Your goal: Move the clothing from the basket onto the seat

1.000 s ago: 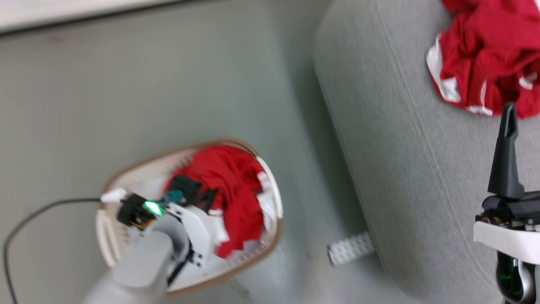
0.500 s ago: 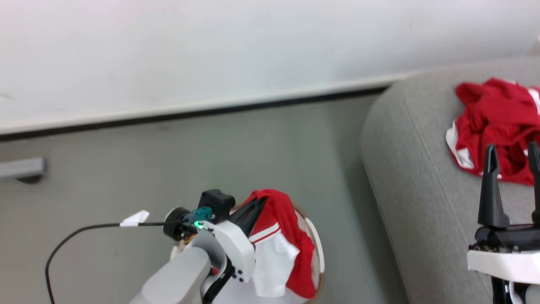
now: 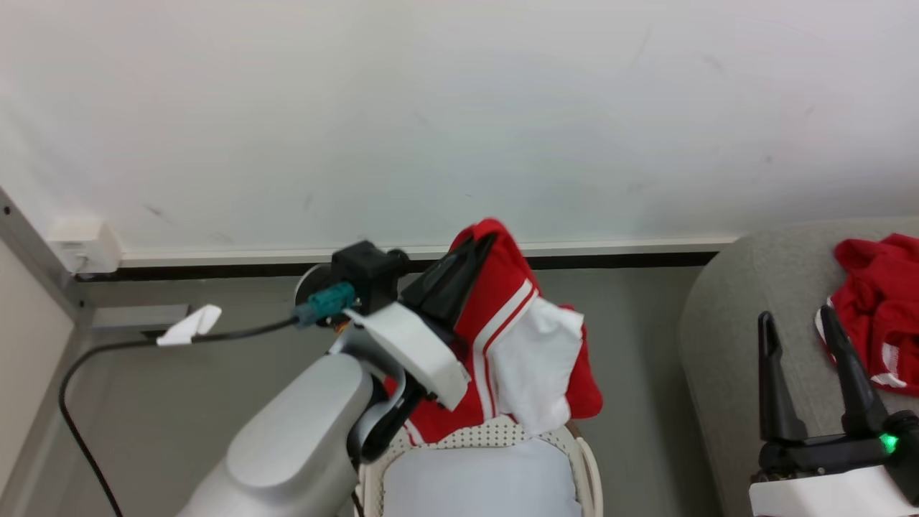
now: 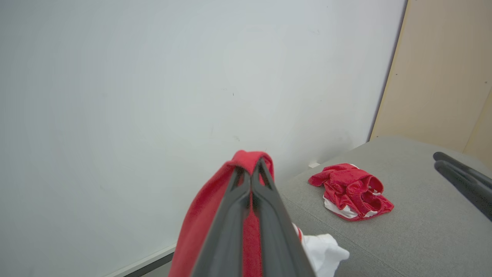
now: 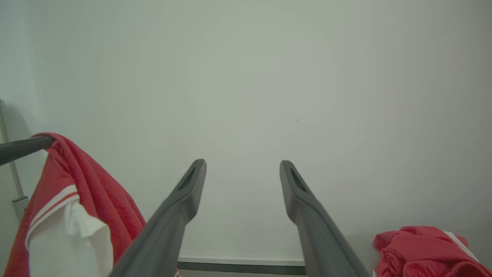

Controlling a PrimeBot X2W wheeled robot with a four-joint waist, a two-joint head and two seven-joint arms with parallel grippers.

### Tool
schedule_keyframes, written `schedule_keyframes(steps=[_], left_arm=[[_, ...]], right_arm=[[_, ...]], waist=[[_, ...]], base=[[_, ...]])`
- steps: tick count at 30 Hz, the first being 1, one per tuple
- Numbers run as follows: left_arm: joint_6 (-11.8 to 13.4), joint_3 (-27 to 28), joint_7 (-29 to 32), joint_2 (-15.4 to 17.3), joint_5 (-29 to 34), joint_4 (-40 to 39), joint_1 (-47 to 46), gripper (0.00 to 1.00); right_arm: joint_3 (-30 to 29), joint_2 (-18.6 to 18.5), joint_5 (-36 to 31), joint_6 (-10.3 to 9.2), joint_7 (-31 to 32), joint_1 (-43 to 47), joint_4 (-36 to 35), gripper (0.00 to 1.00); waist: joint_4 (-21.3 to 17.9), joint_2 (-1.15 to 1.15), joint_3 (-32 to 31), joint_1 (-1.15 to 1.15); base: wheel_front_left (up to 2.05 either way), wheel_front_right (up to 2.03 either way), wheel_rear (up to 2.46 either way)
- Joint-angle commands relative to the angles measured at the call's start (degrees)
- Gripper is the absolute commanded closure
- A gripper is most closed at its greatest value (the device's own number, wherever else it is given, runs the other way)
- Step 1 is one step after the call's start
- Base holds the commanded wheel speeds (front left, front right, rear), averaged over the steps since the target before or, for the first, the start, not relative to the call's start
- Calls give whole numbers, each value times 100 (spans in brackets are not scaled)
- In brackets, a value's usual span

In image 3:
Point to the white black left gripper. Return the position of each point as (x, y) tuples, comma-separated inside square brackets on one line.
[(416, 352)]

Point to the red and white garment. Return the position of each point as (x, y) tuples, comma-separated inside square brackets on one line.
[(502, 283)]

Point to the grey upholstered seat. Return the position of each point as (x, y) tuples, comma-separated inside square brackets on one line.
[(725, 359)]

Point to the pale blue cloth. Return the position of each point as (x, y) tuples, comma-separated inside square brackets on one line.
[(481, 481)]

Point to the black baseboard strip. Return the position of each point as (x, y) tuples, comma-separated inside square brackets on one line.
[(215, 271)]

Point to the white perforated laundry basket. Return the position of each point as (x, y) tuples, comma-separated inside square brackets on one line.
[(495, 432)]

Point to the red garment with white stripes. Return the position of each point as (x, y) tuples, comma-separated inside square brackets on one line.
[(883, 301)]

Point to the white wall socket box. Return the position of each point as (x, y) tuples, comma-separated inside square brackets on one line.
[(86, 248)]

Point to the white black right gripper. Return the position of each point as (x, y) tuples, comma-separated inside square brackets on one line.
[(826, 492)]

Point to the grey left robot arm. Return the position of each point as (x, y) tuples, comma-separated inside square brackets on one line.
[(301, 438)]

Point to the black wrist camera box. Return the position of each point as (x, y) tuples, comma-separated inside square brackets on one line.
[(366, 273)]

